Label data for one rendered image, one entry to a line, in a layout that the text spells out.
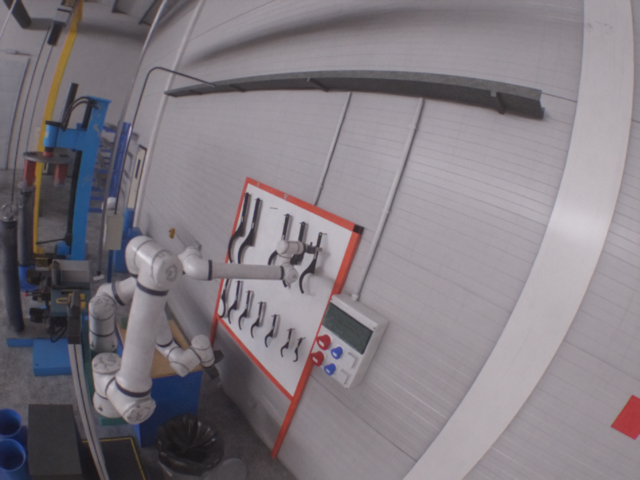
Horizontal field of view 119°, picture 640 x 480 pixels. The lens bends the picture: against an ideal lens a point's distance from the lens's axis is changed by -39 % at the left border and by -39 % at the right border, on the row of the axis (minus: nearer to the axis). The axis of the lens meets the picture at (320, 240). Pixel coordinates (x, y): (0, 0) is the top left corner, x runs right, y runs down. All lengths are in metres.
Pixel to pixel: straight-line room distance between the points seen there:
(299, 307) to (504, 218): 1.58
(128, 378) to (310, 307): 1.49
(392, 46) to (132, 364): 2.40
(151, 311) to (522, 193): 1.70
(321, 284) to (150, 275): 1.44
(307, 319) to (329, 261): 0.49
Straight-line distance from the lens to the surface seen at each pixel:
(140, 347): 1.16
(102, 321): 1.80
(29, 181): 3.48
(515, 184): 1.70
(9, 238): 3.72
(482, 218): 1.70
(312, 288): 2.27
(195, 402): 2.90
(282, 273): 1.81
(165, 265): 1.00
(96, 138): 3.39
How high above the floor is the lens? 2.66
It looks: 12 degrees down
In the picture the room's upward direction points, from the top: 18 degrees clockwise
